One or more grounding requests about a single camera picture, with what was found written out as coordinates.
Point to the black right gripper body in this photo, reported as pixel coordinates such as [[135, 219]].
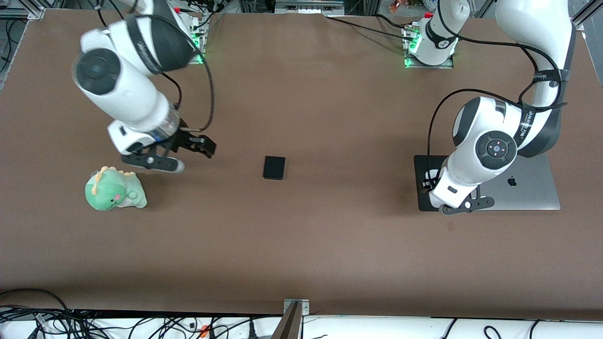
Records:
[[185, 140]]

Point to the small black phone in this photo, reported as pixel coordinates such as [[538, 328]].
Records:
[[274, 167]]

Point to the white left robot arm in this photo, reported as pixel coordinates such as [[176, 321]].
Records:
[[480, 127]]

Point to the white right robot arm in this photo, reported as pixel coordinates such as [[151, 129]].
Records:
[[122, 89]]

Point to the black mouse pad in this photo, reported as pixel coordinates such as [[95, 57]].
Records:
[[426, 202]]

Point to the green dinosaur plush toy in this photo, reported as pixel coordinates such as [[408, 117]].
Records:
[[110, 193]]

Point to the silver closed laptop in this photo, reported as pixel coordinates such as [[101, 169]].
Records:
[[537, 188]]

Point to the aluminium extrusion bar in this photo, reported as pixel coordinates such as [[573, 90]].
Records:
[[586, 19], [19, 14]]

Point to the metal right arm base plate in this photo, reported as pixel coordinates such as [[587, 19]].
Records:
[[200, 56]]

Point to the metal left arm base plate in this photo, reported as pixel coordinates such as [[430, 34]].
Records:
[[450, 65]]

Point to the metal table edge bracket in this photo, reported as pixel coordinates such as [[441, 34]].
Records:
[[304, 308]]

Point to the aluminium frame with sockets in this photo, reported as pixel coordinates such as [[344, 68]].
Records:
[[308, 5]]

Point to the dark camera support pole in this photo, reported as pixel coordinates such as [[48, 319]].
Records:
[[288, 326]]

